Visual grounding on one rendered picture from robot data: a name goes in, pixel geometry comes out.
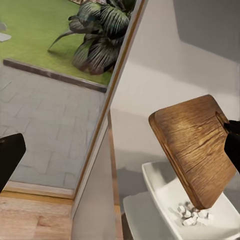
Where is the bowl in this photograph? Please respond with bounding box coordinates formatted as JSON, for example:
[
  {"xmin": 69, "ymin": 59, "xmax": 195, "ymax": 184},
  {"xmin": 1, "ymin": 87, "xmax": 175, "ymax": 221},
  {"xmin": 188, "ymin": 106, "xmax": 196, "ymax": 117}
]
[{"xmin": 141, "ymin": 160, "xmax": 240, "ymax": 240}]

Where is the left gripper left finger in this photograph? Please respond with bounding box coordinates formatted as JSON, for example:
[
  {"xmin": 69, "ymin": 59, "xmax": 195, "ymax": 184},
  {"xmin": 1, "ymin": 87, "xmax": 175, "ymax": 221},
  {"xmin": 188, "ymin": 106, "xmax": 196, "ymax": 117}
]
[{"xmin": 0, "ymin": 133, "xmax": 26, "ymax": 193}]

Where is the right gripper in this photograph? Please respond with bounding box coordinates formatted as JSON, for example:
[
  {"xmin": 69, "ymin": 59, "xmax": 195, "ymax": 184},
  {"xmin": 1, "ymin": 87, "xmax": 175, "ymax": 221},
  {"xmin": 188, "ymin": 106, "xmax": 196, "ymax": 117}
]
[{"xmin": 224, "ymin": 120, "xmax": 240, "ymax": 135}]

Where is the cutting board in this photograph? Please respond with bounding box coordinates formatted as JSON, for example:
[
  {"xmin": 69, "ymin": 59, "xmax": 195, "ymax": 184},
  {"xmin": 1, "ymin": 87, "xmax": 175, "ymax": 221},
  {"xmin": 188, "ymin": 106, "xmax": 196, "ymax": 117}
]
[{"xmin": 148, "ymin": 94, "xmax": 238, "ymax": 211}]

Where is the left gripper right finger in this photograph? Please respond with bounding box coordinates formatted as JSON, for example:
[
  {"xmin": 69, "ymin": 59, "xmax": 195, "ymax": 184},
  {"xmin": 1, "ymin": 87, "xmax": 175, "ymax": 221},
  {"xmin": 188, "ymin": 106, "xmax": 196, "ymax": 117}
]
[{"xmin": 224, "ymin": 132, "xmax": 240, "ymax": 173}]

